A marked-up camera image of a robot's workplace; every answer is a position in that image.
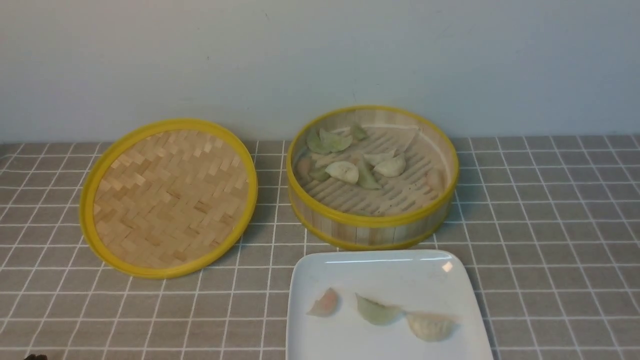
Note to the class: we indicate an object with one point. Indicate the pink dumpling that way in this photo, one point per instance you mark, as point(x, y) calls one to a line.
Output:
point(326, 305)

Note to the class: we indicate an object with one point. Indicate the white dumpling front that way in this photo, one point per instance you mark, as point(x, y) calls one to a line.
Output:
point(431, 327)

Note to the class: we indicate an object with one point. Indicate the white dumpling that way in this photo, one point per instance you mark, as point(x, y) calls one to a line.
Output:
point(431, 327)
point(392, 167)
point(344, 171)

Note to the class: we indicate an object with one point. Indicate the green dumpling on plate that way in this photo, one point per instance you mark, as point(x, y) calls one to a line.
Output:
point(376, 313)

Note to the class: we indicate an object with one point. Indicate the white square plate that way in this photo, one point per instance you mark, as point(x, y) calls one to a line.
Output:
point(427, 280)

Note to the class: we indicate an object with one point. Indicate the pink dumpling left edge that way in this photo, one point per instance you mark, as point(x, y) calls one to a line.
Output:
point(303, 167)

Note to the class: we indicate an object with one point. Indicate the pink dumpling edge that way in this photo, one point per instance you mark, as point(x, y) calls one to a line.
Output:
point(303, 167)
point(435, 180)

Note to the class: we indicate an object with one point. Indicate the white dumpling centre left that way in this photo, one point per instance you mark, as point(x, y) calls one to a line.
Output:
point(344, 171)

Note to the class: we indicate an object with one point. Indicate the green dumpling back left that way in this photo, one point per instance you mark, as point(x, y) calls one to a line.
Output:
point(316, 143)

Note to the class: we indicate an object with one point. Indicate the green dumpling back middle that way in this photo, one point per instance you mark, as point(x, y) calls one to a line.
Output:
point(334, 143)

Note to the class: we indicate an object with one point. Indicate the green dumpling centre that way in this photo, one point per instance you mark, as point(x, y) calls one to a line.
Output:
point(366, 180)

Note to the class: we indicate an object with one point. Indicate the yellow rimmed bamboo steamer basket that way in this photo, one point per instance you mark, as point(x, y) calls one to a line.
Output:
point(404, 211)

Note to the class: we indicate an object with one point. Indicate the pale dumpling upper centre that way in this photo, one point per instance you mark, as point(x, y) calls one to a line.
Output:
point(373, 159)

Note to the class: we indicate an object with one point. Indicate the small green dumpling back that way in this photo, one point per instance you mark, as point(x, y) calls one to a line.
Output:
point(358, 132)

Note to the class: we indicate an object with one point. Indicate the white dumpling centre right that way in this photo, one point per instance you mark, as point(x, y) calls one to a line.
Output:
point(392, 167)

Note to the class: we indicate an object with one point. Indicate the pink dumpling right edge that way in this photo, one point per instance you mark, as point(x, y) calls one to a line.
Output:
point(435, 180)

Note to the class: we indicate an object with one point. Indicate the yellow rimmed bamboo steamer lid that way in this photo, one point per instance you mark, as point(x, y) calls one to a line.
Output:
point(169, 198)

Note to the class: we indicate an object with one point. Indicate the grey checked tablecloth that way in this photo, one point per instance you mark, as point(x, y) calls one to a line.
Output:
point(547, 228)

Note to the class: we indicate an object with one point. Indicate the dark object bottom left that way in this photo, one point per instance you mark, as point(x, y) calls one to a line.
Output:
point(36, 357)

